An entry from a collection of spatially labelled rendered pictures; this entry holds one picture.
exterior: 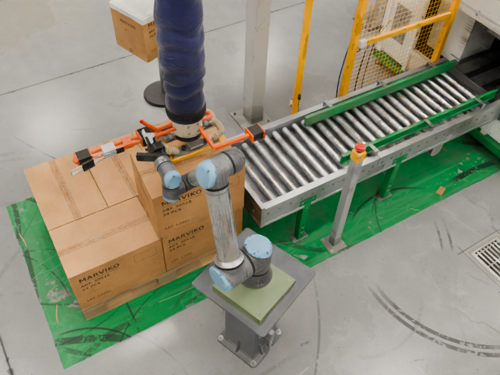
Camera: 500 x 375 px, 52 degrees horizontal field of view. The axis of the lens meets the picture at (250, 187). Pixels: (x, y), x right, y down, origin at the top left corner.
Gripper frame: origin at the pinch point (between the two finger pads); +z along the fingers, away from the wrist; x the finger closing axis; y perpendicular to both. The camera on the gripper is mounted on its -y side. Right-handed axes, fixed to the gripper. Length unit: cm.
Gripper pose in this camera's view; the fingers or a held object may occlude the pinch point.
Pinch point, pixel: (143, 139)
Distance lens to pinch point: 289.2
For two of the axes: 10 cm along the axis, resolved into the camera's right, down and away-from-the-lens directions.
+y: 8.7, -3.6, 3.5
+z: -5.0, -6.7, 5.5
